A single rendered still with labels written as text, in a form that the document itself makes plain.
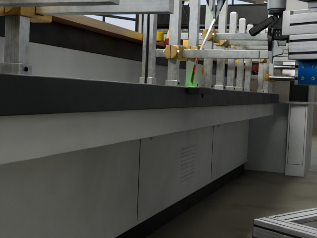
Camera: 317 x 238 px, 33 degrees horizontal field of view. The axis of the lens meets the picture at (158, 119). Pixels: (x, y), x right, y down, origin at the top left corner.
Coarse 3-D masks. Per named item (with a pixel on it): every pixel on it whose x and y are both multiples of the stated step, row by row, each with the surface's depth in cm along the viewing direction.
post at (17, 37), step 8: (8, 16) 107; (16, 16) 106; (8, 24) 107; (16, 24) 106; (24, 24) 108; (8, 32) 107; (16, 32) 106; (24, 32) 108; (8, 40) 107; (16, 40) 106; (24, 40) 108; (8, 48) 107; (16, 48) 107; (24, 48) 108; (8, 56) 107; (16, 56) 107; (24, 56) 108
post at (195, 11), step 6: (192, 0) 223; (198, 0) 222; (192, 6) 223; (198, 6) 223; (192, 12) 223; (198, 12) 223; (192, 18) 223; (198, 18) 224; (192, 24) 223; (198, 24) 224; (192, 30) 223; (198, 30) 225; (192, 36) 223; (198, 36) 225; (192, 42) 224; (198, 42) 226; (192, 60) 224
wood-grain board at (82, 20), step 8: (56, 16) 149; (64, 16) 153; (72, 16) 157; (80, 16) 162; (72, 24) 164; (80, 24) 164; (88, 24) 167; (96, 24) 172; (104, 24) 177; (112, 24) 183; (96, 32) 185; (104, 32) 184; (112, 32) 183; (120, 32) 189; (128, 32) 196; (136, 32) 203; (128, 40) 210; (136, 40) 208; (160, 48) 242; (256, 72) 453
